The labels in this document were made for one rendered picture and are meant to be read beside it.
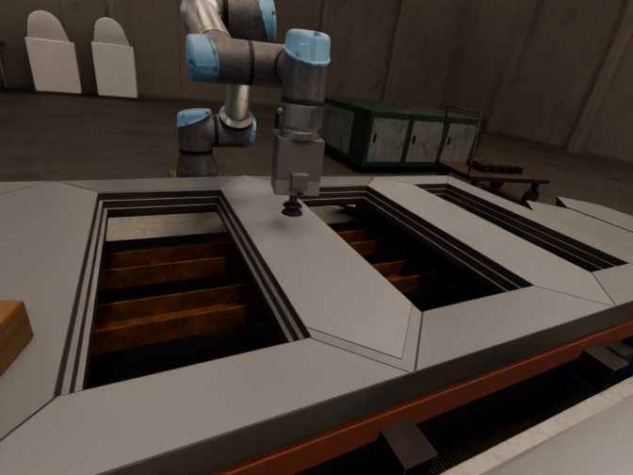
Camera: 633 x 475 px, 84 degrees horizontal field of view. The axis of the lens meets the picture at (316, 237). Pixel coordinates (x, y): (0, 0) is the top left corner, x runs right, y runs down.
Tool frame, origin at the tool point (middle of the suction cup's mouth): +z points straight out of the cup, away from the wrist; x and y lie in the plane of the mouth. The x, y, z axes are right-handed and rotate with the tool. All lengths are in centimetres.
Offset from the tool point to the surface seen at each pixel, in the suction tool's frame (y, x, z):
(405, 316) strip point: 11.8, -28.9, 3.7
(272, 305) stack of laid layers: -6.0, -20.5, 7.2
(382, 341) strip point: 6.2, -33.5, 3.7
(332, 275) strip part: 3.9, -17.8, 3.7
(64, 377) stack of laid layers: -29.5, -32.9, 5.5
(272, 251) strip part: -4.8, -9.3, 3.7
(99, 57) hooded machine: -264, 858, 6
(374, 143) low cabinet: 176, 357, 50
